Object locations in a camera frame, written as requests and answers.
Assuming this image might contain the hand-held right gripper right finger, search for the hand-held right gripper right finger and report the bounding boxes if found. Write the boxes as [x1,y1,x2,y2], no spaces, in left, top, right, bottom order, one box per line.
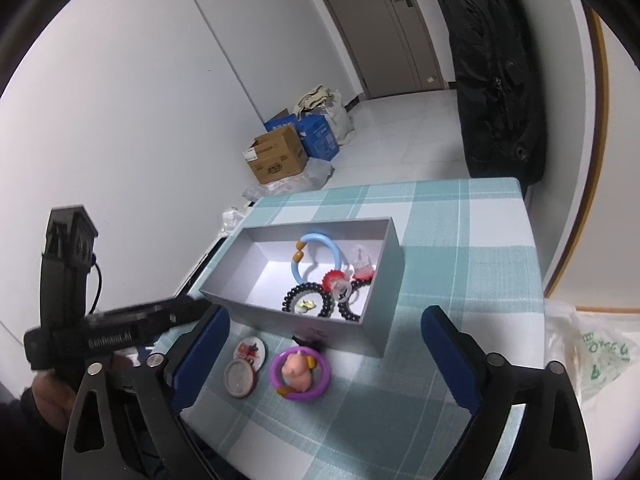
[421,305,593,480]

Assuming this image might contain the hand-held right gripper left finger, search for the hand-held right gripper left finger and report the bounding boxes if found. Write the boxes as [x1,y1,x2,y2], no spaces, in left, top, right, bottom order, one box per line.
[64,305,232,480]

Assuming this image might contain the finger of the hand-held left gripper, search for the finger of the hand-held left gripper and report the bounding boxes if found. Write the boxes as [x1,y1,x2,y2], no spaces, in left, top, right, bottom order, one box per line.
[147,295,212,343]

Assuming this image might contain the round grey badge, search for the round grey badge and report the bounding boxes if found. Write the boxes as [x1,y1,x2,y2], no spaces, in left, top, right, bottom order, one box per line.
[223,359,262,399]

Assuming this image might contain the round cartoon print badge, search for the round cartoon print badge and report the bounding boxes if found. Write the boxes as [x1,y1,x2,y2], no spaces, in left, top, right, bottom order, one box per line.
[234,337,267,372]

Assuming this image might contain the purple ring with pig figure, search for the purple ring with pig figure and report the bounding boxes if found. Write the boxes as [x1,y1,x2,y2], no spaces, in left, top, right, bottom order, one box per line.
[267,347,332,402]

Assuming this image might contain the grey cardboard box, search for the grey cardboard box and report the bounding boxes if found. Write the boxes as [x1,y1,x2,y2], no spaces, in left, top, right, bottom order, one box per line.
[199,216,403,358]

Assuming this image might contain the black bead bracelet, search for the black bead bracelet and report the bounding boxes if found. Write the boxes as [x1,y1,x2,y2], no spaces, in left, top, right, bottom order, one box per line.
[337,280,373,323]
[279,282,331,317]

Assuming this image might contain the clear ring with red ornament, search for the clear ring with red ornament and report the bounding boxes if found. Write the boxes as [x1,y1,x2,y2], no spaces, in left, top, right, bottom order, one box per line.
[350,245,376,281]

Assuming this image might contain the red gear-shaped ring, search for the red gear-shaped ring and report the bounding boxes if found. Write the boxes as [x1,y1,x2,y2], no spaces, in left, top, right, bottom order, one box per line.
[322,269,352,307]

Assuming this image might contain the blue ring bracelet orange beads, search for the blue ring bracelet orange beads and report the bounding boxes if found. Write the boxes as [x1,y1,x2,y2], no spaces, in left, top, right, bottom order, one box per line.
[291,232,343,286]

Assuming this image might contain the person's left forearm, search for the person's left forearm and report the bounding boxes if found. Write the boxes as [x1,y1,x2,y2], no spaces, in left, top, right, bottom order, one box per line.
[0,390,68,480]

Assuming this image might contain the person's left hand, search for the person's left hand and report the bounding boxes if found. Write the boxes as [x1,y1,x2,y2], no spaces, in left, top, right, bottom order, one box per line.
[31,372,77,435]

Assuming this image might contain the silver plastic mailer bag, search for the silver plastic mailer bag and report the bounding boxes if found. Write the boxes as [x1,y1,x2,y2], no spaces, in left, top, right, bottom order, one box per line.
[221,205,251,235]

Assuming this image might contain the dark hair clip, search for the dark hair clip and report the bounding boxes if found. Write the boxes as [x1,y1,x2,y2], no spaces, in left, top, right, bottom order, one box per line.
[291,331,325,350]

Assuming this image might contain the teal plaid tablecloth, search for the teal plaid tablecloth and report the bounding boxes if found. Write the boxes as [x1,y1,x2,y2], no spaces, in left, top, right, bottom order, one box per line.
[150,176,548,480]

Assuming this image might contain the white plastic bag green print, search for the white plastic bag green print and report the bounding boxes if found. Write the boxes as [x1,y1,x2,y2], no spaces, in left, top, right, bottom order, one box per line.
[544,299,638,411]

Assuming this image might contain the brown cardboard box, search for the brown cardboard box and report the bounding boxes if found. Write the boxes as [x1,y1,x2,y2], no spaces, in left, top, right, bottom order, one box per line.
[243,125,308,184]

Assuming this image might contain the blue cardboard box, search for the blue cardboard box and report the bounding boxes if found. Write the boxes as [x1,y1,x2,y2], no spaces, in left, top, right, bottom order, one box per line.
[264,112,337,161]

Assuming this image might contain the white tote bag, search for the white tote bag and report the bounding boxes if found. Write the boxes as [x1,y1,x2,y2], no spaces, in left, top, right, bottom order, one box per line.
[320,91,355,147]

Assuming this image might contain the beige cloth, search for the beige cloth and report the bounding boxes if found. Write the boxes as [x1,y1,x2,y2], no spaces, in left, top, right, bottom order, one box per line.
[293,85,341,116]

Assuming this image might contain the large black backpack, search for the large black backpack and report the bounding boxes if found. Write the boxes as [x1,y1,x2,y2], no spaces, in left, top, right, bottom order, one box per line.
[439,0,548,186]

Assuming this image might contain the grey door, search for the grey door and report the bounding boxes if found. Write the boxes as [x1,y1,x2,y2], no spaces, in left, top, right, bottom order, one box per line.
[302,0,453,101]

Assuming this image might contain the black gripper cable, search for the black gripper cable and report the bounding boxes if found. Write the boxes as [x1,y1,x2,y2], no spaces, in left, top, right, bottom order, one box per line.
[89,259,104,317]

